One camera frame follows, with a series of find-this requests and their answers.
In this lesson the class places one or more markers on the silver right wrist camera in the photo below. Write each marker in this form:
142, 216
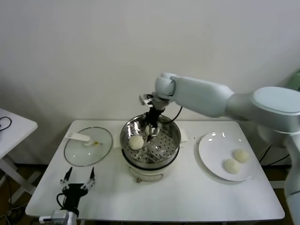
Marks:
144, 99

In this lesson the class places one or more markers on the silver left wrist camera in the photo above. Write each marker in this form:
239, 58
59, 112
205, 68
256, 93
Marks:
59, 216

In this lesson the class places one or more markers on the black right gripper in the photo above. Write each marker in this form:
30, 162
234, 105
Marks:
153, 117

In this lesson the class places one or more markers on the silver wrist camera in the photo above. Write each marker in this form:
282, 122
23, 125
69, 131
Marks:
144, 99
59, 216

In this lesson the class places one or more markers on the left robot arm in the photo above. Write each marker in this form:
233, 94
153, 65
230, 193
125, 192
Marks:
74, 215

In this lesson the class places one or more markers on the white folding side table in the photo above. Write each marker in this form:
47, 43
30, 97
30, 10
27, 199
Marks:
18, 131

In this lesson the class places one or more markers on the white steamed baozi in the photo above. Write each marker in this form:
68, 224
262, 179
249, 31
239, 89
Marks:
231, 166
241, 155
146, 131
136, 142

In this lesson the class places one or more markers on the pale green appliance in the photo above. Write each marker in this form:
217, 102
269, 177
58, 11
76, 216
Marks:
296, 79

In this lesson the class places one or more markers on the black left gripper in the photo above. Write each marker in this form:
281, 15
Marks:
73, 190

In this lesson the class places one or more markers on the perforated steel steamer basket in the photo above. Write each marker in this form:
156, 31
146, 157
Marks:
168, 140

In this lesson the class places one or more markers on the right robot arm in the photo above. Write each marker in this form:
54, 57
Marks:
201, 96

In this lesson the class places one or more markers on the white round plate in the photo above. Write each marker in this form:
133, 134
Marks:
211, 145

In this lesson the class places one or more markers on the white electric cooker pot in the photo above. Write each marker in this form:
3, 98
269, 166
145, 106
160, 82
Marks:
145, 175

